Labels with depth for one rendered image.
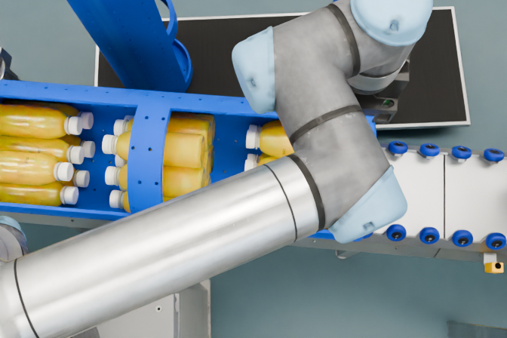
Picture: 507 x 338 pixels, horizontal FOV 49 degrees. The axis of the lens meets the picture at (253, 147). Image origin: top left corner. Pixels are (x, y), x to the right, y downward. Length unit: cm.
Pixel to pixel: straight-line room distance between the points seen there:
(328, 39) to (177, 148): 63
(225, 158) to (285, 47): 82
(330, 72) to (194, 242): 20
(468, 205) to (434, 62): 107
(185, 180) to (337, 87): 66
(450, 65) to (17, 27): 189
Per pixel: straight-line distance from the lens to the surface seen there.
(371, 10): 53
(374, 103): 72
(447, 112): 232
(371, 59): 55
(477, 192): 143
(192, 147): 110
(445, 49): 242
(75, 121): 125
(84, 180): 132
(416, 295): 232
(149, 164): 107
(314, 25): 53
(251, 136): 117
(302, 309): 225
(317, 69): 52
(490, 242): 138
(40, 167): 122
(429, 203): 139
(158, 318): 104
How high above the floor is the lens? 224
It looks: 75 degrees down
